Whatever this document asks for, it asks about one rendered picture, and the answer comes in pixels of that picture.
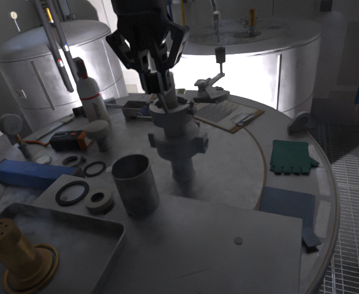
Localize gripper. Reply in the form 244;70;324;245
105;0;191;94

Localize small grey open box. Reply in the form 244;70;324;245
105;100;156;120

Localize white spray bottle red cap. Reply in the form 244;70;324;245
74;56;113;127

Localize grey butterfly valve lever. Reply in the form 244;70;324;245
192;47;230;104

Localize grey valve body assembly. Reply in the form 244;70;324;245
148;93;210;188

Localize grey blanking cap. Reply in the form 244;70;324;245
85;119;115;153

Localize grey V-band clamp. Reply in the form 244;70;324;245
148;130;210;160

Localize grey metal tray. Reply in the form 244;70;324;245
0;202;127;294

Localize brass cylindrical valve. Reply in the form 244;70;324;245
0;217;59;292

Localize bent steel pipe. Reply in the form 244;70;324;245
209;0;222;43

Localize grey pipe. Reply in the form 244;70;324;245
46;0;80;83
33;0;75;93

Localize brown clipboard with paper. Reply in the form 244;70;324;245
194;100;266;134

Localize wide steel tank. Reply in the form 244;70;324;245
172;11;325;111

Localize large steel tank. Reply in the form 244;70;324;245
0;19;129;131

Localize black orange handheld meter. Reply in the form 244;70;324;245
48;129;92;152

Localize white round dial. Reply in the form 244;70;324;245
9;11;23;33

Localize grey steel cup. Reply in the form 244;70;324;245
110;154;161;218

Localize grey pressure gauge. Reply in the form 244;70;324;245
0;113;33;159

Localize grey lifting lug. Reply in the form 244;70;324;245
286;111;316;134

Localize blue long box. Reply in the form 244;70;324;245
0;159;86;191

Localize green gloves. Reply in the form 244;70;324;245
269;139;320;176

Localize blue cloth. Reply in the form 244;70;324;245
258;186;323;249

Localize blue handled screwdriver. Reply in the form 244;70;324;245
135;105;152;118

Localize yellow post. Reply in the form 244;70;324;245
248;8;257;37

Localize thin black gasket ring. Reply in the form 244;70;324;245
83;160;108;178

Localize dark grey ring clamp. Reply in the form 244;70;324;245
61;154;87;168

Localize orange cable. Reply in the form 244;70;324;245
22;138;51;147

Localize thick grey ring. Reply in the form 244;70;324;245
84;187;116;214

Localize large black O-ring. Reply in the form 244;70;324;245
55;180;90;207

